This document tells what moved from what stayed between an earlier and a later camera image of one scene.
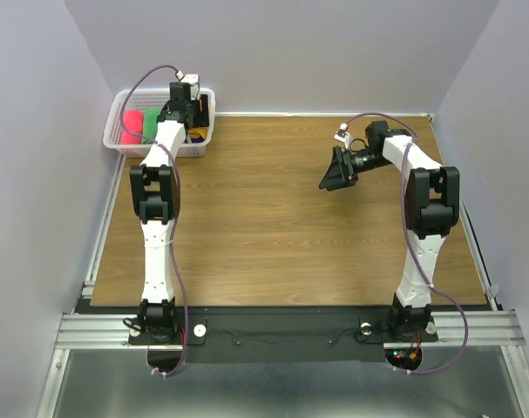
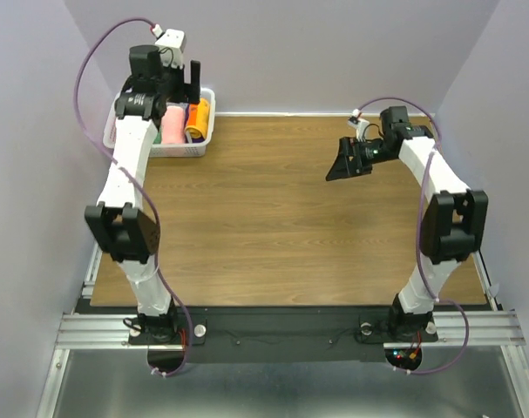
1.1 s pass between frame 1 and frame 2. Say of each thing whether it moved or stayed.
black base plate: stayed
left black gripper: moved
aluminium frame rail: stayed
